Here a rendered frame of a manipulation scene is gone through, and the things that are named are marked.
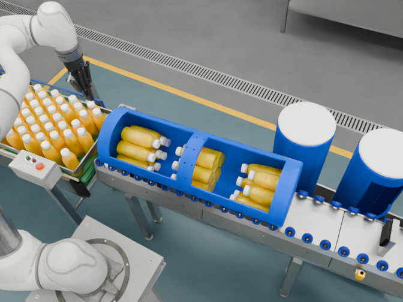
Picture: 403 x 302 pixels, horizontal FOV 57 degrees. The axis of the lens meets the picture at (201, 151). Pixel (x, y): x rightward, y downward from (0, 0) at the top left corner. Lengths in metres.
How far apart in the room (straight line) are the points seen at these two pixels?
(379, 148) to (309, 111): 0.37
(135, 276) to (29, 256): 0.39
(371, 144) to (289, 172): 0.54
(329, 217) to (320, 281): 0.94
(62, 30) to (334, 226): 1.33
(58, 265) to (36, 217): 1.79
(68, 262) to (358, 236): 1.17
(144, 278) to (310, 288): 1.38
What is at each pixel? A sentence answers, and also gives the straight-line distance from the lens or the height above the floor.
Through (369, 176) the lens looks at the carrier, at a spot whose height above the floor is 0.98.
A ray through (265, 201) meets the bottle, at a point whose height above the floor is 1.11.
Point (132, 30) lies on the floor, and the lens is 4.32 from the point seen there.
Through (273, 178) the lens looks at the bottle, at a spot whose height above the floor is 1.17.
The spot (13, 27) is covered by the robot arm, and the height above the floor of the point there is 1.75.
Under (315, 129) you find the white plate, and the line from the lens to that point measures 1.88.
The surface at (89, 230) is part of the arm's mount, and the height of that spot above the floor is 1.08.
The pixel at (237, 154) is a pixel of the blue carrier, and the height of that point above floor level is 1.05.
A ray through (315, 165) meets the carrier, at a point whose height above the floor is 0.84.
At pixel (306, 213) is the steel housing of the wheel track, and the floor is 0.93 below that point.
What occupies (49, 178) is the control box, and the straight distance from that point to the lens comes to 1.84.
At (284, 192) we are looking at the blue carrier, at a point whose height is 1.21.
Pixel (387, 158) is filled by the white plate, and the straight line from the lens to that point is 1.87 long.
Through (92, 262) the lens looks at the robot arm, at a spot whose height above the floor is 1.27.
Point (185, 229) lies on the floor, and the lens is 2.71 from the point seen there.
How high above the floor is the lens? 2.47
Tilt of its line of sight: 54 degrees down
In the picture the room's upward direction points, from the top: 6 degrees counter-clockwise
